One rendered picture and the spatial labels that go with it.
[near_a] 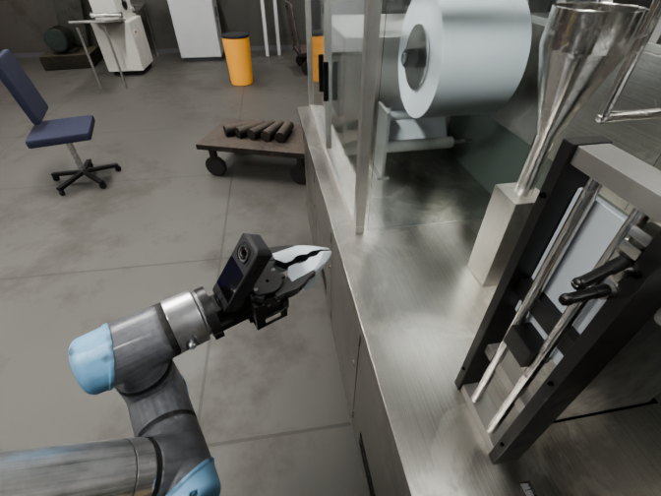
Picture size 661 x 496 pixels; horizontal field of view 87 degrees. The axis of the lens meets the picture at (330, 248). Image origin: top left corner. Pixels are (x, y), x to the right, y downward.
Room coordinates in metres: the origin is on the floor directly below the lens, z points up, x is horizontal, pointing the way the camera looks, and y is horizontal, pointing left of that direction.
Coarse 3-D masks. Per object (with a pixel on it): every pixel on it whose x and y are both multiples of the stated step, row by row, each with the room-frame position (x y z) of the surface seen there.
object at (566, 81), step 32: (544, 64) 0.70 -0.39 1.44; (576, 64) 0.65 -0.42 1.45; (608, 64) 0.65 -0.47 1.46; (544, 96) 0.70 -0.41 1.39; (576, 96) 0.66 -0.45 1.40; (544, 128) 0.69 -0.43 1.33; (544, 160) 0.69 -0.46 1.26; (512, 192) 0.71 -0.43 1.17; (512, 224) 0.66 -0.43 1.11; (480, 256) 0.71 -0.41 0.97
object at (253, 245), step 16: (240, 240) 0.36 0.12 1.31; (256, 240) 0.35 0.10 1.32; (240, 256) 0.33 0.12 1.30; (256, 256) 0.32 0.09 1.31; (224, 272) 0.34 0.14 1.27; (240, 272) 0.33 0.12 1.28; (256, 272) 0.33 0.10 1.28; (224, 288) 0.33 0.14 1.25; (240, 288) 0.32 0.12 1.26; (224, 304) 0.31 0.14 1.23; (240, 304) 0.32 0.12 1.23
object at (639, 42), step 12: (660, 0) 0.53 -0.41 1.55; (648, 12) 0.53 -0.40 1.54; (660, 12) 0.52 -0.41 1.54; (648, 24) 0.53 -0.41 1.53; (636, 36) 0.53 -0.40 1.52; (648, 36) 0.52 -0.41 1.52; (636, 48) 0.52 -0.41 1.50; (624, 60) 0.53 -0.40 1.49; (636, 60) 0.52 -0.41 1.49; (624, 72) 0.53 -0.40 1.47; (612, 84) 0.53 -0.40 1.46; (624, 84) 0.52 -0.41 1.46; (612, 96) 0.53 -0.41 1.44; (600, 108) 0.53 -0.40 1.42; (612, 108) 0.52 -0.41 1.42
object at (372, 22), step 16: (368, 0) 0.89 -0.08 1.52; (368, 16) 0.89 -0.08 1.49; (368, 32) 0.89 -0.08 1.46; (368, 48) 0.89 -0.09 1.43; (320, 64) 1.53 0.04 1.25; (368, 64) 0.89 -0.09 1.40; (320, 80) 1.53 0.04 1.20; (368, 80) 0.89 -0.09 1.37; (368, 96) 0.89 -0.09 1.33; (368, 112) 0.89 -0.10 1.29; (320, 128) 1.69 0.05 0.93; (368, 128) 0.89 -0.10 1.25; (368, 144) 0.89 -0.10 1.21; (368, 160) 0.89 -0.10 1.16; (336, 176) 1.21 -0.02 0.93; (368, 176) 0.90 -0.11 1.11; (352, 224) 0.93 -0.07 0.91
